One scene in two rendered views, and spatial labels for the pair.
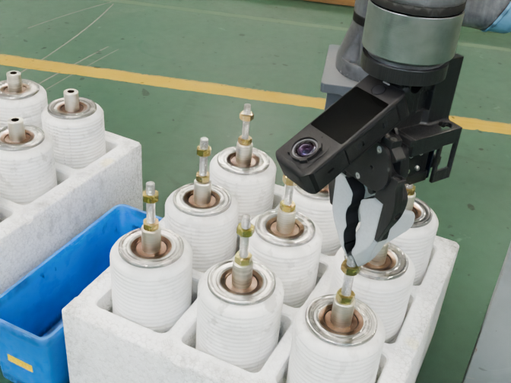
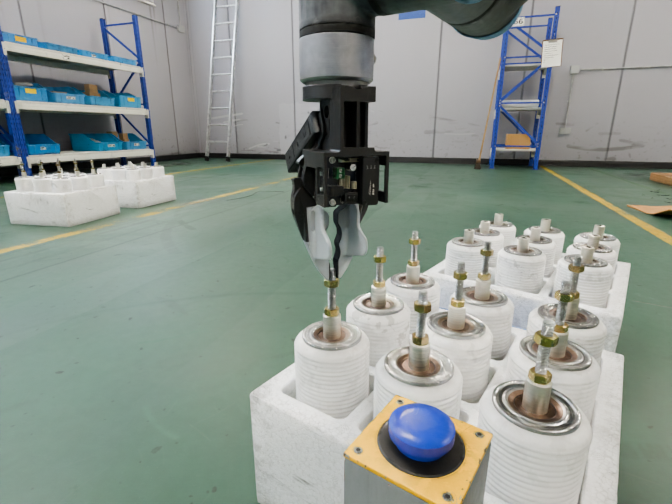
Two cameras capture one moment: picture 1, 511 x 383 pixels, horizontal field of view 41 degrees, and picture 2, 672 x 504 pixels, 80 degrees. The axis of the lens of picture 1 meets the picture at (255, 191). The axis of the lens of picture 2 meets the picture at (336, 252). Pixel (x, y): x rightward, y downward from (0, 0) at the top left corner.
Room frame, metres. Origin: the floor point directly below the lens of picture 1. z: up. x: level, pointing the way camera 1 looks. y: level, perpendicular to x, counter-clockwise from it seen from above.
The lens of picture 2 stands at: (0.62, -0.55, 0.50)
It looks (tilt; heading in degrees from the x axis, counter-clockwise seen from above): 17 degrees down; 102
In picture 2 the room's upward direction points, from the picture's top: straight up
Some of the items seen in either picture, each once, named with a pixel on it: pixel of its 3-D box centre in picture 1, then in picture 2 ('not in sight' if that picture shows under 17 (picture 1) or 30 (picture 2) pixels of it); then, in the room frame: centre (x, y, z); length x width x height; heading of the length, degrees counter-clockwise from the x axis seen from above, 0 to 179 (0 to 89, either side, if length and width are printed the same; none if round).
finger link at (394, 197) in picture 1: (382, 194); (312, 202); (0.51, -0.11, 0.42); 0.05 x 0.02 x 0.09; 35
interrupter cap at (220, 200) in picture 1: (201, 199); (481, 296); (0.73, 0.07, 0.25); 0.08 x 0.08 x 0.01
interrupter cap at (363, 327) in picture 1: (341, 320); (331, 335); (0.52, -0.10, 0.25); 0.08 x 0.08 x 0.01
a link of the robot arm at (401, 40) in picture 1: (407, 29); (339, 66); (0.54, -0.11, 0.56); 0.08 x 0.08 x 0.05
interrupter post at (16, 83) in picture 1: (14, 82); (593, 242); (1.00, 0.41, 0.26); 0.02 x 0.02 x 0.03
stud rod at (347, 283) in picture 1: (347, 283); (331, 297); (0.52, -0.10, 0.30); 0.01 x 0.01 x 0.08
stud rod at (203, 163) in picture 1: (203, 165); (485, 265); (0.73, 0.07, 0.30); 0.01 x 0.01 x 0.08
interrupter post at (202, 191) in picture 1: (202, 191); (482, 289); (0.73, 0.07, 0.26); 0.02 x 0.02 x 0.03
